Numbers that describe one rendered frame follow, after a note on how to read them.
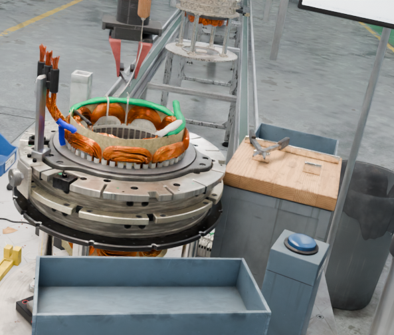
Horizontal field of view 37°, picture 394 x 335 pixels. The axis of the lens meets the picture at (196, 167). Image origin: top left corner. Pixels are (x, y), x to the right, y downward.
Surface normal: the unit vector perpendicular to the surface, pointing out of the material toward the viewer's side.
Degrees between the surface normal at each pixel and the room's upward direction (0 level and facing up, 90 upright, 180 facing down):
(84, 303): 0
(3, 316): 0
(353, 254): 93
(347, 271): 93
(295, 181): 0
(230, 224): 90
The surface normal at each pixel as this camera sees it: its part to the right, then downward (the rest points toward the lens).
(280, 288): -0.41, 0.30
